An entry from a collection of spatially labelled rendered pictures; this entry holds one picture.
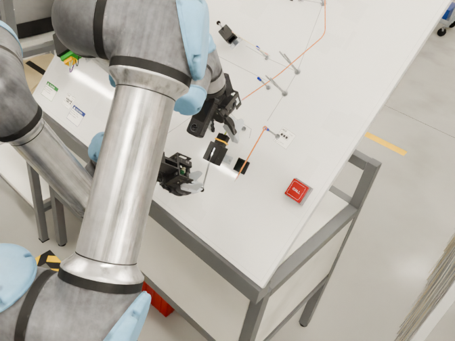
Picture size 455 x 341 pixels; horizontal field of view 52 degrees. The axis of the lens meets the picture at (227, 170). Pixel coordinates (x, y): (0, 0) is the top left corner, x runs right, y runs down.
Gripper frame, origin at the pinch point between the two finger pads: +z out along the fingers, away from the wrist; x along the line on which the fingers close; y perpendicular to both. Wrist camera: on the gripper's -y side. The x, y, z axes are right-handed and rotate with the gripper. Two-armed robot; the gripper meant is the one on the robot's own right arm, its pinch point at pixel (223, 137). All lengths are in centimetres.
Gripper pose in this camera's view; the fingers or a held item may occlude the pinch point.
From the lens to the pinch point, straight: 134.9
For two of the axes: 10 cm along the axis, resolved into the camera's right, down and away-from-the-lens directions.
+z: 2.0, 5.3, 8.2
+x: -8.0, -4.0, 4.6
